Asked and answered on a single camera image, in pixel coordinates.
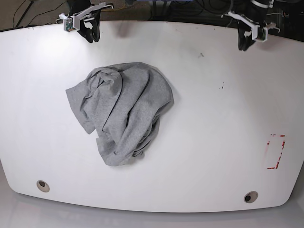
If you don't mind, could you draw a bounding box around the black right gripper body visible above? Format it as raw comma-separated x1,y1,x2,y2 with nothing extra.
67,0,101,29

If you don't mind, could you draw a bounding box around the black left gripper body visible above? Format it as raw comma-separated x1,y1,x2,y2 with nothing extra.
238,2,268,29

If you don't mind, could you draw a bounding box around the grey t-shirt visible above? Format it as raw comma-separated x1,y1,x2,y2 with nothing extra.
66,62,174,166

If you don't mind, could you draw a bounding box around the red tape rectangle marking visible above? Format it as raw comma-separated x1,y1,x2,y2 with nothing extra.
263,134,286,170

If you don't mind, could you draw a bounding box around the left table grommet hole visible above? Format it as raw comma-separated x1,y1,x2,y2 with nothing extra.
37,180,50,193

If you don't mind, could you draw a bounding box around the yellow cable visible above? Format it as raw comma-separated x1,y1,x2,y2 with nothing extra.
101,1,129,12

